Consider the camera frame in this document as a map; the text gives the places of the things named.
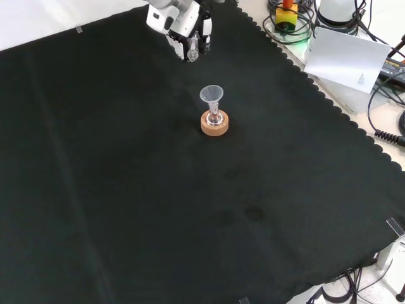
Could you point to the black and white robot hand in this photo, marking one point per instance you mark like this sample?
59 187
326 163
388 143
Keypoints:
186 22

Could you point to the clear graduated cylinder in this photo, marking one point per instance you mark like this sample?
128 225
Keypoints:
192 50

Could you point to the clear round-bottom flask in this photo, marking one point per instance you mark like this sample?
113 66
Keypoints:
214 119

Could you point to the clear plastic funnel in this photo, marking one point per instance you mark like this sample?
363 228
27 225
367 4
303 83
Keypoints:
211 94

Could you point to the yellow stop button box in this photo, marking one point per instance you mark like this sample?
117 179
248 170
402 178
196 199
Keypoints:
286 17

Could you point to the grey tape strip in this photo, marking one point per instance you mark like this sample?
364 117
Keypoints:
244 301
79 29

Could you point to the black scalloped-edge cloth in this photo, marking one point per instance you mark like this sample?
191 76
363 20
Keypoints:
126 190

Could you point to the translucent white box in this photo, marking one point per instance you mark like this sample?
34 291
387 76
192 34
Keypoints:
348 98

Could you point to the black tripod leg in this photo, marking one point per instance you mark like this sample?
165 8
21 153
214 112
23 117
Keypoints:
397 47

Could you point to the black power adapter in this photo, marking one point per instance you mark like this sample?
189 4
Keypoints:
394 68

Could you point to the silver metal clamp bracket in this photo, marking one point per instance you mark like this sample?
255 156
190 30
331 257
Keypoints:
395 226

